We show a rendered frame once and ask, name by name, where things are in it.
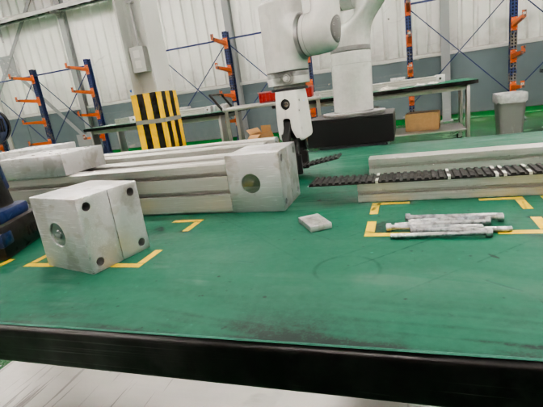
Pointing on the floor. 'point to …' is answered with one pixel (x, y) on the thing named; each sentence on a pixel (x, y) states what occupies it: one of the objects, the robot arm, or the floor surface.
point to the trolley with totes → (258, 106)
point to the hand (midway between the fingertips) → (298, 162)
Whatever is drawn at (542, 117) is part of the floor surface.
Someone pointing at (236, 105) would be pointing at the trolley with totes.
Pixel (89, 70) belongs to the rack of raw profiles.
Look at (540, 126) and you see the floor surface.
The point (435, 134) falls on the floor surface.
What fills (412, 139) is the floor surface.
